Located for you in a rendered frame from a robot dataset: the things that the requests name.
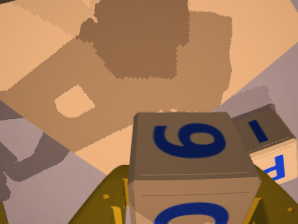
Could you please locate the tan flat mat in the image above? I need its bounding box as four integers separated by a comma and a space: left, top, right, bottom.
0, 0, 298, 175

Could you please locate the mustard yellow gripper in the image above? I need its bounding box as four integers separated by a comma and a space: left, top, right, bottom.
68, 164, 298, 224

